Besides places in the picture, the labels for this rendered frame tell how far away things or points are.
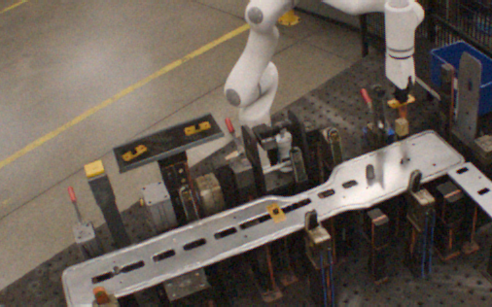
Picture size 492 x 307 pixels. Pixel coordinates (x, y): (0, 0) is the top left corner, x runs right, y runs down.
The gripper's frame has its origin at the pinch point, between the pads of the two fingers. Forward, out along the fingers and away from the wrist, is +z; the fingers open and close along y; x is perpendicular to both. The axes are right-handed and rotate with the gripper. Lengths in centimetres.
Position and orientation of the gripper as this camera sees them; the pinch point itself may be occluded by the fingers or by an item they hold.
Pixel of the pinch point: (401, 94)
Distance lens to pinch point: 198.4
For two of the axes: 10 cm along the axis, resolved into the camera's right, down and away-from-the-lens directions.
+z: 1.5, 7.8, 6.1
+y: 3.6, 5.4, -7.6
